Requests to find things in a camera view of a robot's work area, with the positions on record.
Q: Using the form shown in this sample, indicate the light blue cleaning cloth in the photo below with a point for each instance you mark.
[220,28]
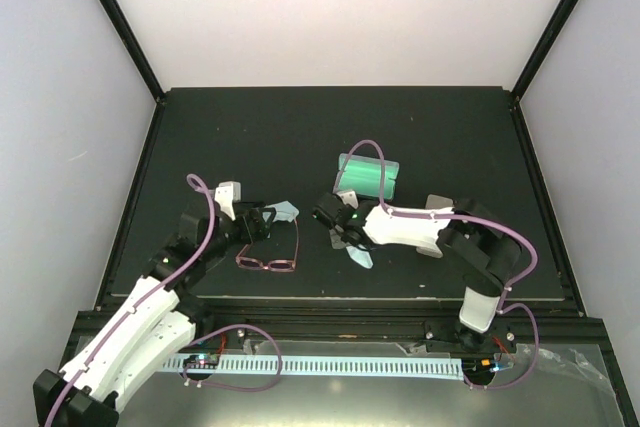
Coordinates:
[360,257]

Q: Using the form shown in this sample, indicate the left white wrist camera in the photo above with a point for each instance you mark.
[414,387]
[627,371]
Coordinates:
[226,195]

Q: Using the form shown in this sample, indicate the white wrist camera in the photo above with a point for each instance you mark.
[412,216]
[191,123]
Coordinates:
[226,195]
[348,197]

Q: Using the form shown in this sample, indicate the black frame post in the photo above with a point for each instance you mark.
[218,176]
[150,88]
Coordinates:
[550,34]
[126,34]

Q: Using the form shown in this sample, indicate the pink framed sunglasses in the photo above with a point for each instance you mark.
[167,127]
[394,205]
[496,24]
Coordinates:
[245,261]

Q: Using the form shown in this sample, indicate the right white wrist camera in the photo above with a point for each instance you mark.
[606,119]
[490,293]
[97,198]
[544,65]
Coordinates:
[348,197]

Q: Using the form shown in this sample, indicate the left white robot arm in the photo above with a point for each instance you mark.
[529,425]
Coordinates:
[158,318]

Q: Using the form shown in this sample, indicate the right small circuit board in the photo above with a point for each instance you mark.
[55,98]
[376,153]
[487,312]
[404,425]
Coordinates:
[482,366]

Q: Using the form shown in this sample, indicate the right black frame post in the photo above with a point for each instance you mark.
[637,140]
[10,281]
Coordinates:
[550,34]

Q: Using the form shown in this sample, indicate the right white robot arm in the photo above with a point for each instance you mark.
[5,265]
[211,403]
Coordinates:
[489,256]

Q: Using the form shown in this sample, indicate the blue fuzzy glasses case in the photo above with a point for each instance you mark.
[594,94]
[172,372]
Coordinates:
[362,175]

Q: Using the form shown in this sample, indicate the left black frame post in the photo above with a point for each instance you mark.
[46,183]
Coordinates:
[126,34]

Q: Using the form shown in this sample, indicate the white slotted cable duct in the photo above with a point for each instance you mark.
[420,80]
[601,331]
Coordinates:
[342,366]

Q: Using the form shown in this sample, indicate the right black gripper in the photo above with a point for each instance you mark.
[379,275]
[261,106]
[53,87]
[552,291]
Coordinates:
[337,241]

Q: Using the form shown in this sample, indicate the left green circuit board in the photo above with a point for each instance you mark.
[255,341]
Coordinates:
[205,361]

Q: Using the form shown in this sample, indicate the grey fuzzy glasses case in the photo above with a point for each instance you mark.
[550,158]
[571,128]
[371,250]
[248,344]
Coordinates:
[435,202]

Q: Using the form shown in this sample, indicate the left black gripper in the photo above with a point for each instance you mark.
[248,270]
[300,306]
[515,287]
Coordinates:
[255,211]

